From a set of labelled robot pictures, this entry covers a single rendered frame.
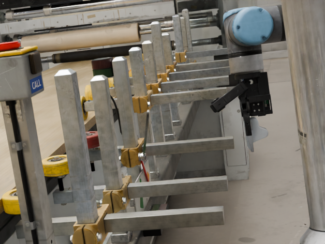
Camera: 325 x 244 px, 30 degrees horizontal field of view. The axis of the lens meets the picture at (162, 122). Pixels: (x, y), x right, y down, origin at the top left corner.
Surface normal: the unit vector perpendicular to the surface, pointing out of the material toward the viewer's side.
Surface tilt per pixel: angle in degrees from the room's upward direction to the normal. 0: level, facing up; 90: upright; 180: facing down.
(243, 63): 84
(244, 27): 83
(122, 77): 90
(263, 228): 0
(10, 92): 90
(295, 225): 0
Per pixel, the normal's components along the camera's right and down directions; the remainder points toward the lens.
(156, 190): -0.13, 0.22
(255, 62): 0.39, 0.00
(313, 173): -0.86, 0.11
